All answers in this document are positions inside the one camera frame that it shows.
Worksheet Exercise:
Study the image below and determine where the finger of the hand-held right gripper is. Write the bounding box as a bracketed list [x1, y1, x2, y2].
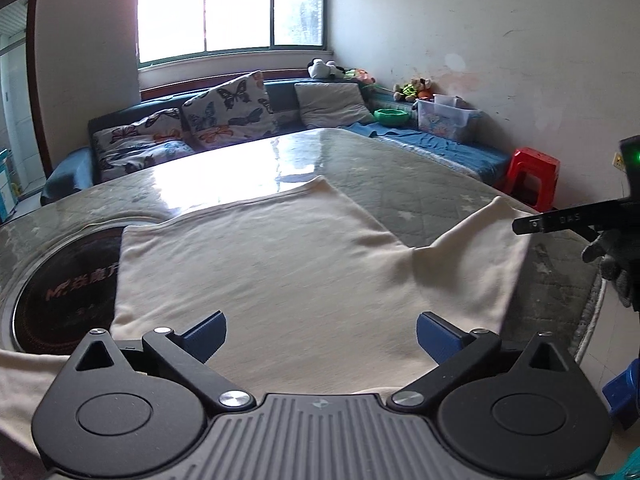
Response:
[512, 199, 623, 236]

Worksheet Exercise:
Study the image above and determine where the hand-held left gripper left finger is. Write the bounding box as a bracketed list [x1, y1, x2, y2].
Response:
[57, 310, 256, 414]

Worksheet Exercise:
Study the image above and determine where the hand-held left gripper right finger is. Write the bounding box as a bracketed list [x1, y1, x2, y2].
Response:
[388, 310, 587, 415]

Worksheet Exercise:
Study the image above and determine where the cream long-sleeve garment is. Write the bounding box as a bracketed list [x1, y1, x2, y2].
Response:
[0, 176, 532, 461]

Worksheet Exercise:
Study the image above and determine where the person's right hand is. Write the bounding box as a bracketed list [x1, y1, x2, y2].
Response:
[581, 230, 640, 311]

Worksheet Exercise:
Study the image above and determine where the red plastic stool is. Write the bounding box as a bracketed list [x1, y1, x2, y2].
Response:
[501, 147, 561, 212]

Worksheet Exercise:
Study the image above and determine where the round black induction cooktop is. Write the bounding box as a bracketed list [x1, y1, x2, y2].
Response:
[0, 215, 126, 354]

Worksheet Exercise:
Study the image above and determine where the clear plastic storage box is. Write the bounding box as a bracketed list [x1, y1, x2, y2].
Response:
[414, 94, 483, 145]

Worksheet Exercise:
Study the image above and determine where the blue plastic stool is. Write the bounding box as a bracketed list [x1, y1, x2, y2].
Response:
[602, 360, 640, 428]

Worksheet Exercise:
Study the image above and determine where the brown plush toy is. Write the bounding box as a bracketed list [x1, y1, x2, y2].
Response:
[392, 77, 435, 103]

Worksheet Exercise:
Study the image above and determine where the butterfly print cushion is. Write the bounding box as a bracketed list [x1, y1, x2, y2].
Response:
[181, 70, 278, 151]
[91, 108, 196, 183]

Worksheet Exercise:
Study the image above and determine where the green plastic bowl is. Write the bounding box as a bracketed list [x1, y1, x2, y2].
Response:
[373, 108, 411, 127]

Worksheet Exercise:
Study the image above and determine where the blue corner sofa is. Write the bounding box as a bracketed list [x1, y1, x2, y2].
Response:
[40, 77, 513, 206]

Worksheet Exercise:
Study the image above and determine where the person's teal jacket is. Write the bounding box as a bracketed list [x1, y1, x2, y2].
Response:
[595, 447, 640, 480]

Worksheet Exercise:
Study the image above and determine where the light blue cabinet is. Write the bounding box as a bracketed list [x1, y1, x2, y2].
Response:
[0, 147, 21, 223]

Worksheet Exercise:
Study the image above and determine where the colourful plush toy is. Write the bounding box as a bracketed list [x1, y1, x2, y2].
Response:
[345, 66, 377, 86]

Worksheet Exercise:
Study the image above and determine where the grey plain cushion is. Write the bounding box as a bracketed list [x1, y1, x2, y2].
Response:
[294, 81, 376, 128]

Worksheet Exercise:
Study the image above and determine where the panda plush toy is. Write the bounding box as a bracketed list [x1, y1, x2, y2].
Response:
[306, 58, 347, 81]

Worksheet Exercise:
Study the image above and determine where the large window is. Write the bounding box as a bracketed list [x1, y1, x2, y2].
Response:
[136, 0, 333, 66]

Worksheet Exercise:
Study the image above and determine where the dark wooden door frame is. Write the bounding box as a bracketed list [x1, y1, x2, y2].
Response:
[0, 0, 55, 181]

